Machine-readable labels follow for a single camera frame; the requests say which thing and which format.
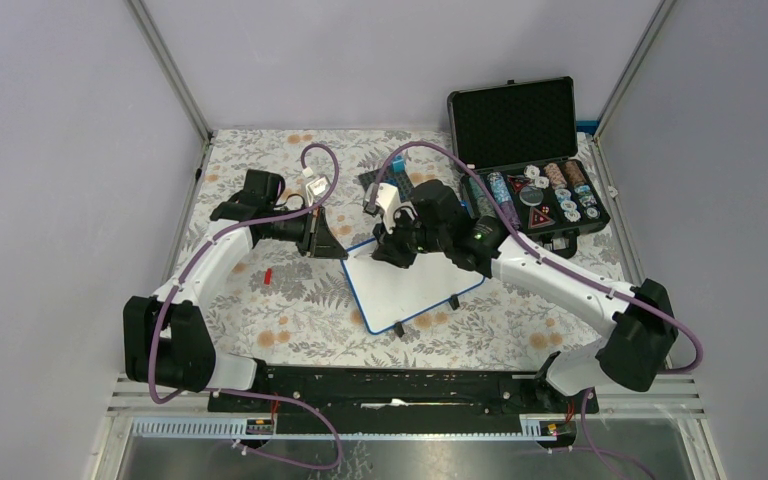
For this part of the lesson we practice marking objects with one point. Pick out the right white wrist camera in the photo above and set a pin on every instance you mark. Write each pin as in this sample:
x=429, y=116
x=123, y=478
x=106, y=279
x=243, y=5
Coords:
x=383, y=200

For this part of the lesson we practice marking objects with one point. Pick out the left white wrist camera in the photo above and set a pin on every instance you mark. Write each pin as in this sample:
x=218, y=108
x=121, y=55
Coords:
x=315, y=185

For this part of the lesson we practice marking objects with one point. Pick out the black poker chip case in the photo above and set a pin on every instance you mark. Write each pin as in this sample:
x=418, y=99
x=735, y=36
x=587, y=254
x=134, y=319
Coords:
x=521, y=140

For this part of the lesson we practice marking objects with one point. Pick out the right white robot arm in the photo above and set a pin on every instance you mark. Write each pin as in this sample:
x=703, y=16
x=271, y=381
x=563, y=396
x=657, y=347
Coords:
x=634, y=339

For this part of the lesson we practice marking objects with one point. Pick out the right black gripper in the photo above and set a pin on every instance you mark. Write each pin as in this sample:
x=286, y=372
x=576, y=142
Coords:
x=393, y=253

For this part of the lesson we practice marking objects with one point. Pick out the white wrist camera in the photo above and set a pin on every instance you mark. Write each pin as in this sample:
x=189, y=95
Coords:
x=315, y=185
x=383, y=200

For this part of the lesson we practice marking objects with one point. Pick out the blue corner bracket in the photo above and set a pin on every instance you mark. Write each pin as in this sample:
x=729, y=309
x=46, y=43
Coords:
x=589, y=127

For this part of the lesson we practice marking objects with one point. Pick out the blue lego brick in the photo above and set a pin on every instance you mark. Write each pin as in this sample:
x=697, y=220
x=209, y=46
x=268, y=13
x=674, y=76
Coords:
x=397, y=165

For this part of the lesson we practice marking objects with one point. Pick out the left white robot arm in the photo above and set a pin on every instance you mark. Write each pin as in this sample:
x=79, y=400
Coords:
x=166, y=338

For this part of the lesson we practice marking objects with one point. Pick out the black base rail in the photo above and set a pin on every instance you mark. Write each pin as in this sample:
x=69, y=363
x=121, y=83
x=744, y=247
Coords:
x=399, y=401

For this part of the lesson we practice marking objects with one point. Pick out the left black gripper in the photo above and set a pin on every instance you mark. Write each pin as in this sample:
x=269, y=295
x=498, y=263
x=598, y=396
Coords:
x=322, y=242

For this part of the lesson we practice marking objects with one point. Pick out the grey lego baseplate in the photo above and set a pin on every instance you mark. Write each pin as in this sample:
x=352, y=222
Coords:
x=400, y=180

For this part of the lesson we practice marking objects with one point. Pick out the blue framed whiteboard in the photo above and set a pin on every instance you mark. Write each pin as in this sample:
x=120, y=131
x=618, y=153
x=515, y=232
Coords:
x=387, y=296

